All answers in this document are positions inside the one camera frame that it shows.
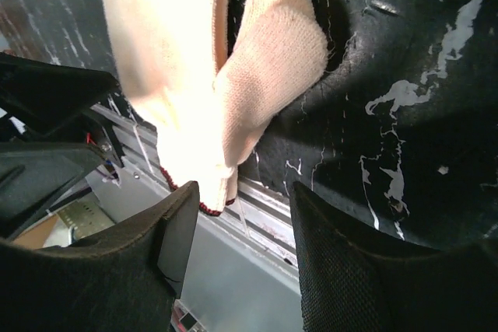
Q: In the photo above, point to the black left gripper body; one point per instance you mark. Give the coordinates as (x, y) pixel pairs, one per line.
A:
(51, 138)

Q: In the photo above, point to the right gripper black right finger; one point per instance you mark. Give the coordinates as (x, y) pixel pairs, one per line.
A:
(355, 278)

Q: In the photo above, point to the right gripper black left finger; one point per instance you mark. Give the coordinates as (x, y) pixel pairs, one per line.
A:
(124, 278)

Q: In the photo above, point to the beige knit glove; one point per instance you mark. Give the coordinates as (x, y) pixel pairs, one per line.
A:
(209, 101)

